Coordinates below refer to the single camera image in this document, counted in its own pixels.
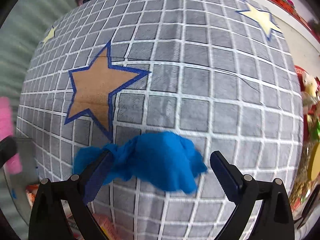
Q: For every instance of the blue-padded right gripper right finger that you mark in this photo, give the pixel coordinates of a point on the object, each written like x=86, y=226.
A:
x=274, y=219

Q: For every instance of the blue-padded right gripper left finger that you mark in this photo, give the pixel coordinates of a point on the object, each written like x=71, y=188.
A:
x=48, y=219

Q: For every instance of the pink foam sponge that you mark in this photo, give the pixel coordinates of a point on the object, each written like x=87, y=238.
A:
x=13, y=165

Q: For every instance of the blue mesh cloth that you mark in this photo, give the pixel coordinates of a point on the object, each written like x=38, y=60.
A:
x=166, y=160

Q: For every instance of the red yellow paper box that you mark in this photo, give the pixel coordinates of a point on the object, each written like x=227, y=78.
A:
x=102, y=220

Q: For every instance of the red round mat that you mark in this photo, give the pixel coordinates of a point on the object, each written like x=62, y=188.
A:
x=308, y=172

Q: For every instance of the green curtain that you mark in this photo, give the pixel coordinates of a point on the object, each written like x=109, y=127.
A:
x=23, y=27

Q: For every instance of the grey grid star rug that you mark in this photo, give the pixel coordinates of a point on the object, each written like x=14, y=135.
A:
x=114, y=69

